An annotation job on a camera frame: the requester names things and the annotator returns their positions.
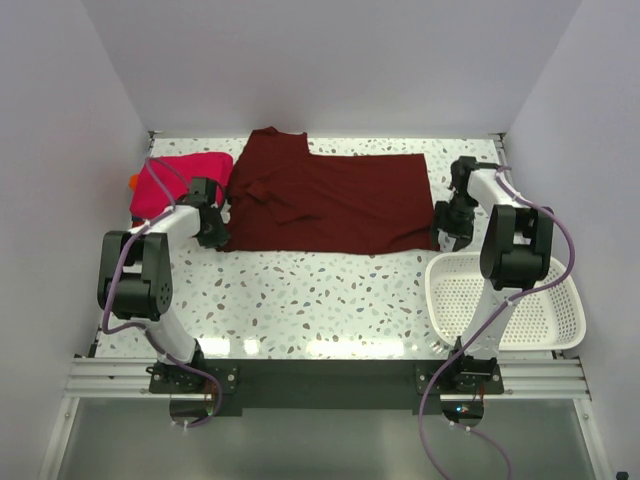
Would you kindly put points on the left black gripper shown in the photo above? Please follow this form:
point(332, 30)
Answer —
point(219, 238)

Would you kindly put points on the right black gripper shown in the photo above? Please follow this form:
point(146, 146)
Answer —
point(462, 233)

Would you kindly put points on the dark red t-shirt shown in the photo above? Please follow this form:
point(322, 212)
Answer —
point(285, 198)

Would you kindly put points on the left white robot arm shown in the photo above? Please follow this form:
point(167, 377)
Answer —
point(135, 284)

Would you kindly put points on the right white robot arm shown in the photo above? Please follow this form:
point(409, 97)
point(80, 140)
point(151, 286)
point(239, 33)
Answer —
point(514, 256)

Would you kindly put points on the white perforated plastic basket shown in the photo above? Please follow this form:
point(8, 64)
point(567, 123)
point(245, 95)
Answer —
point(550, 320)

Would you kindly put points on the folded pink t-shirt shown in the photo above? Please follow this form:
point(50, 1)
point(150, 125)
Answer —
point(176, 173)

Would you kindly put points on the folded orange t-shirt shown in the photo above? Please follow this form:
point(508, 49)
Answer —
point(133, 181)

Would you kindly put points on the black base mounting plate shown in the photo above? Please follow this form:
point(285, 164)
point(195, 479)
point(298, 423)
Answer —
point(229, 387)

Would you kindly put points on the aluminium extrusion rail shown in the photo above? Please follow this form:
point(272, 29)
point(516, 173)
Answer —
point(522, 378)

